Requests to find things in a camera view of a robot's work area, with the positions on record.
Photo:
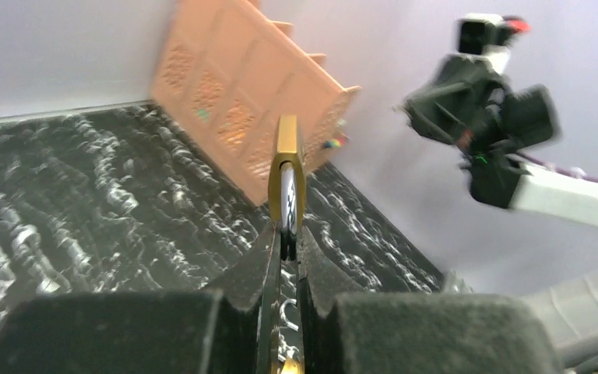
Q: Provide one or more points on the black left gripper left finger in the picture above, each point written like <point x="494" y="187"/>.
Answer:
<point x="229" y="326"/>

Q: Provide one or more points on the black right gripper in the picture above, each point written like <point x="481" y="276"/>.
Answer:
<point x="473" y="108"/>

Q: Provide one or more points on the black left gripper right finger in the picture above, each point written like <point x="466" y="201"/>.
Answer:
<point x="349" y="330"/>

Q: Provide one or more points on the medium brass padlock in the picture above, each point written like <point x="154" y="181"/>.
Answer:
<point x="287" y="178"/>

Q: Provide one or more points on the keys of medium padlock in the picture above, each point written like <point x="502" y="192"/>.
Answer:
<point x="286" y="319"/>

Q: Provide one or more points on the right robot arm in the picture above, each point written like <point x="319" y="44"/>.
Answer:
<point x="569" y="311"/>

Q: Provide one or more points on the orange plastic organizer basket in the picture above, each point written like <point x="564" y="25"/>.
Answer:
<point x="226" y="75"/>

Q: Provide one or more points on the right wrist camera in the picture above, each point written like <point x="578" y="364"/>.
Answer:
<point x="488" y="37"/>

